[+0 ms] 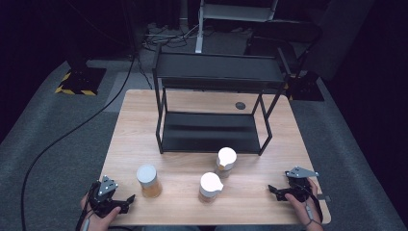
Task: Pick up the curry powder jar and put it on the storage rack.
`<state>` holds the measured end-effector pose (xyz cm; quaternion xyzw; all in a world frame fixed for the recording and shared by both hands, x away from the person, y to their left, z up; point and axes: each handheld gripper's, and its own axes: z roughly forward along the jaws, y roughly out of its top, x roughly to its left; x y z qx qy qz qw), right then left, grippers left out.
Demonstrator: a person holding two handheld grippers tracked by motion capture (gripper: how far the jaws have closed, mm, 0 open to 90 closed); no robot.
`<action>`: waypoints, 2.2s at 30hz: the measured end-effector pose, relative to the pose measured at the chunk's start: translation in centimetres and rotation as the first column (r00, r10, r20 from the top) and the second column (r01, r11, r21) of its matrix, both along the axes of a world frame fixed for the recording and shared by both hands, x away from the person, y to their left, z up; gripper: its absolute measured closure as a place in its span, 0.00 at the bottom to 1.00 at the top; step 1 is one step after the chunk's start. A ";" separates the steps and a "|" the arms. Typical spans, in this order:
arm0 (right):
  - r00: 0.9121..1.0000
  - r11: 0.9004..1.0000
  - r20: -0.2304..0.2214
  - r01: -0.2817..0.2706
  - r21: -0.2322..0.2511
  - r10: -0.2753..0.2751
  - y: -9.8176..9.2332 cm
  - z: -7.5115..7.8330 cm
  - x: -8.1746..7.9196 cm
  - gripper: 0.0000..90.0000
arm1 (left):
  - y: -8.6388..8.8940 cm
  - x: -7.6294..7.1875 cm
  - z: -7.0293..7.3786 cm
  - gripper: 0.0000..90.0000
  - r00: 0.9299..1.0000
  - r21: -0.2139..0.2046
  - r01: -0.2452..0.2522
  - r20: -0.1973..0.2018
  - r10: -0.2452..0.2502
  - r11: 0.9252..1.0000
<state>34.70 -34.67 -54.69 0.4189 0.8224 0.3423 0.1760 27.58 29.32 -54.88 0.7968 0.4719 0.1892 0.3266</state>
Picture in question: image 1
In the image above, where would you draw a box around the black stand base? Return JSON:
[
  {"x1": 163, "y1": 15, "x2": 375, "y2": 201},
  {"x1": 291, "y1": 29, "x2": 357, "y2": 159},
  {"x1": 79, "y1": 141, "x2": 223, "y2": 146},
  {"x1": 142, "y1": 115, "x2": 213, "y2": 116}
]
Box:
[{"x1": 285, "y1": 70, "x2": 325, "y2": 102}]

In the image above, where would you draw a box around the black metal two-tier shelf rack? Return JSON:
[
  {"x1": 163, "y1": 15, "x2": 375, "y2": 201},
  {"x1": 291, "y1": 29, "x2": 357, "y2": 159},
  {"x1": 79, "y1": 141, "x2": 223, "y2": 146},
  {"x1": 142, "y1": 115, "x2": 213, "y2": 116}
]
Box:
[{"x1": 151, "y1": 42, "x2": 292, "y2": 157}]

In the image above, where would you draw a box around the left hand-held gripper cable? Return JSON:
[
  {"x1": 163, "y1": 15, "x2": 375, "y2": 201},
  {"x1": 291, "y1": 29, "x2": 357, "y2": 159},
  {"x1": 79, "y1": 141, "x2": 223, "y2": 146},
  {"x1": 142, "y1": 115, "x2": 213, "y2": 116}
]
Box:
[{"x1": 75, "y1": 186, "x2": 97, "y2": 231}]

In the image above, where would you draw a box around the white metal stand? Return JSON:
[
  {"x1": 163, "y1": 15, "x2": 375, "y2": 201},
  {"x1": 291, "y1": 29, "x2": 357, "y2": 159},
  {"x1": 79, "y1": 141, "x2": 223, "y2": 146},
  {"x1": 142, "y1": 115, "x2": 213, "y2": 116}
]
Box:
[{"x1": 194, "y1": 0, "x2": 279, "y2": 54}]

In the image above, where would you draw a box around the hand-held gripper cable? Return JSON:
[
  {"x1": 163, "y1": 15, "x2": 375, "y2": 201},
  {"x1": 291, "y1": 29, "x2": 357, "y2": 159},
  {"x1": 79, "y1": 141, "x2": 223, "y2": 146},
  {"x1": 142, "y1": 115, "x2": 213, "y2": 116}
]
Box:
[
  {"x1": 75, "y1": 186, "x2": 97, "y2": 231},
  {"x1": 299, "y1": 184, "x2": 323, "y2": 227}
]

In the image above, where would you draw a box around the tangle of floor cables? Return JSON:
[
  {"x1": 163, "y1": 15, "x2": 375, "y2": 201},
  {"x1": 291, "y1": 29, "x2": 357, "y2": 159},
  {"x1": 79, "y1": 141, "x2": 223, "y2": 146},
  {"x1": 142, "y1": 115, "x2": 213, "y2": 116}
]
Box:
[{"x1": 141, "y1": 21, "x2": 216, "y2": 52}]

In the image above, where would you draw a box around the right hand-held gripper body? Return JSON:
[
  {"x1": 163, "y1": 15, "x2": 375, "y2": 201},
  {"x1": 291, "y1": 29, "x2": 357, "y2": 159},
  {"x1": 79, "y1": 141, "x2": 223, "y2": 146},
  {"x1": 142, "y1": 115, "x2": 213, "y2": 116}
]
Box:
[{"x1": 284, "y1": 166, "x2": 320, "y2": 203}]

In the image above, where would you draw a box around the grey lid spice jar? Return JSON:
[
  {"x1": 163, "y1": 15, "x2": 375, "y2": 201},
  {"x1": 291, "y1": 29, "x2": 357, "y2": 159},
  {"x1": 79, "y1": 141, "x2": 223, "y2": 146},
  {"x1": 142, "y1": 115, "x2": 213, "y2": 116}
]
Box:
[{"x1": 136, "y1": 164, "x2": 164, "y2": 199}]

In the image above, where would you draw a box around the black stand with striped base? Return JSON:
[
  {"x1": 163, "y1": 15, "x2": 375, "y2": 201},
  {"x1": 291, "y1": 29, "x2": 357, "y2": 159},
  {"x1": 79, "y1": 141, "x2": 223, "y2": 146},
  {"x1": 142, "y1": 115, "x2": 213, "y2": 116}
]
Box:
[{"x1": 54, "y1": 38, "x2": 108, "y2": 97}]

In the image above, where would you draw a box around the person's left hand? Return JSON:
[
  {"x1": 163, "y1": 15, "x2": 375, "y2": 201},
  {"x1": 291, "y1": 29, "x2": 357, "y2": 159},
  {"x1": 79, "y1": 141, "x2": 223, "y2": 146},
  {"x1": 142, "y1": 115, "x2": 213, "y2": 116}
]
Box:
[{"x1": 80, "y1": 192, "x2": 122, "y2": 231}]

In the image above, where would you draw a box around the long black floor cable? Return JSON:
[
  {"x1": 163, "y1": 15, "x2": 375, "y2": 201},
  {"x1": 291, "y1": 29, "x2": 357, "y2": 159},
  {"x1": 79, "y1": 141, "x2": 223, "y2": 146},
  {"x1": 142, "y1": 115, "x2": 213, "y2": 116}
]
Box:
[{"x1": 20, "y1": 52, "x2": 137, "y2": 231}]

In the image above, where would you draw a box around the right hand-held gripper cable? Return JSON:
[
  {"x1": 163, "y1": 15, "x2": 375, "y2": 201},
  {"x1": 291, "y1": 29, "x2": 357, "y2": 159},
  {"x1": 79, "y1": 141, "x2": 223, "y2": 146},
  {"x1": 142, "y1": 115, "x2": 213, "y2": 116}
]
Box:
[{"x1": 299, "y1": 184, "x2": 323, "y2": 227}]

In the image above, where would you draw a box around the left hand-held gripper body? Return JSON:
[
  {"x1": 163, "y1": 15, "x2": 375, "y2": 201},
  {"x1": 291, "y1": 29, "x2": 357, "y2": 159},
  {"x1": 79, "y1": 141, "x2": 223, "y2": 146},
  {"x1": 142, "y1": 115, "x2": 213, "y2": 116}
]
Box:
[{"x1": 88, "y1": 174, "x2": 129, "y2": 219}]

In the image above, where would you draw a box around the grey cloth panel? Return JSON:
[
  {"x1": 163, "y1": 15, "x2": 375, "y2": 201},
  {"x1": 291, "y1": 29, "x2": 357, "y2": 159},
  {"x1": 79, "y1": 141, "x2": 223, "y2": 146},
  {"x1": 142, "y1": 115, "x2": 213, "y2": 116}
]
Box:
[{"x1": 302, "y1": 0, "x2": 376, "y2": 82}]

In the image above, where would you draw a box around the spouted white lid spice jar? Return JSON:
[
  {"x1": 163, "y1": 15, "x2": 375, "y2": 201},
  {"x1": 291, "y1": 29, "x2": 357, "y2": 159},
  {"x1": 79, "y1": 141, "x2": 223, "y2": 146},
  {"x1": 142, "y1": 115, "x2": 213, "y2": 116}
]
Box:
[
  {"x1": 215, "y1": 146, "x2": 239, "y2": 179},
  {"x1": 197, "y1": 171, "x2": 224, "y2": 204}
]

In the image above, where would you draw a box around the person's right hand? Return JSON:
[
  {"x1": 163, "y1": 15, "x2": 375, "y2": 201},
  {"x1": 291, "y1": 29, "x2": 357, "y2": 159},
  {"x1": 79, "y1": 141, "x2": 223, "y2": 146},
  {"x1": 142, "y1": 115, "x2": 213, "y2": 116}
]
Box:
[{"x1": 284, "y1": 177, "x2": 323, "y2": 227}]

